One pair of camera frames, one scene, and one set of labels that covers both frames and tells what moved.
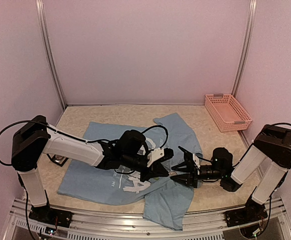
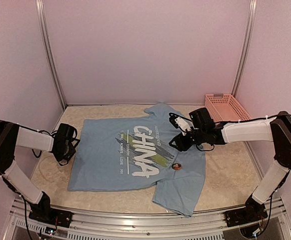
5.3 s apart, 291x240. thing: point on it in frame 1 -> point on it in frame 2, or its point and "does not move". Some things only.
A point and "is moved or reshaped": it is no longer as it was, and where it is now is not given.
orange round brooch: (173, 173) is moved or reshaped
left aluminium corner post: (48, 47) does not move
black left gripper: (157, 170) -> (72, 150)
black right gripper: (191, 178) -> (182, 146)
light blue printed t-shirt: (166, 202) is moved or reshaped
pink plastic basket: (227, 113) does not move
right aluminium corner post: (245, 53) does not move
